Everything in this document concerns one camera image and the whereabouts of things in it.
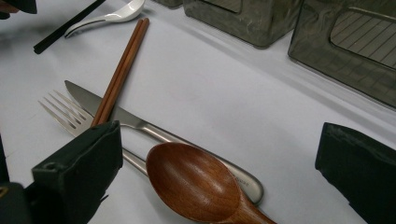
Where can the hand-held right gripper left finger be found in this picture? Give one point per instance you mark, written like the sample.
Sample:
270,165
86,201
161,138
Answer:
77,174

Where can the steel fork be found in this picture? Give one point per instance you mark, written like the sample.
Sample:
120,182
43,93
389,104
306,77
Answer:
71,119

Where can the white ceramic spoon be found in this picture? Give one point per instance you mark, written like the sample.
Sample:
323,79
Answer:
124,14

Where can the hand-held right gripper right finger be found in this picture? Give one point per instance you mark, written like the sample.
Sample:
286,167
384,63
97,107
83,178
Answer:
361,174

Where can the black chopstick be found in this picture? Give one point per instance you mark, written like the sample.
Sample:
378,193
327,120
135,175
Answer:
69,27
67,23

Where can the steel table knife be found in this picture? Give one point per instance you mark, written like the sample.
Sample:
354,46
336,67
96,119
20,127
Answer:
87,99

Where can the grey transparent plastic basket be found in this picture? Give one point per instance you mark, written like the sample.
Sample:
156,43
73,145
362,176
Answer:
311,46
249,28

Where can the brown wooden chopstick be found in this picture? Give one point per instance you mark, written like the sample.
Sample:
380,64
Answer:
124,74
118,73

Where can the brown wooden spoon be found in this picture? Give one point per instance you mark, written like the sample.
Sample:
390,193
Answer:
193,180

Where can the white table cover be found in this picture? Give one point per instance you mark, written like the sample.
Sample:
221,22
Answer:
218,109

